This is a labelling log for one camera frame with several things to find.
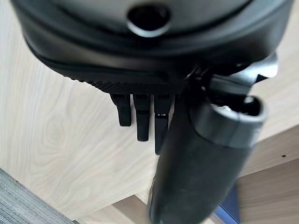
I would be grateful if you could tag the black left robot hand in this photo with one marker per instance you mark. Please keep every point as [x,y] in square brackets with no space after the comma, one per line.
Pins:
[149,58]

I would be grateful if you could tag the light wood office cabinet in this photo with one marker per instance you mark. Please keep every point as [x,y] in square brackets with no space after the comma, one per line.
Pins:
[70,140]

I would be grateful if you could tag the blue folder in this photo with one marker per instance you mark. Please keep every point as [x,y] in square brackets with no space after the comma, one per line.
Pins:
[230,205]

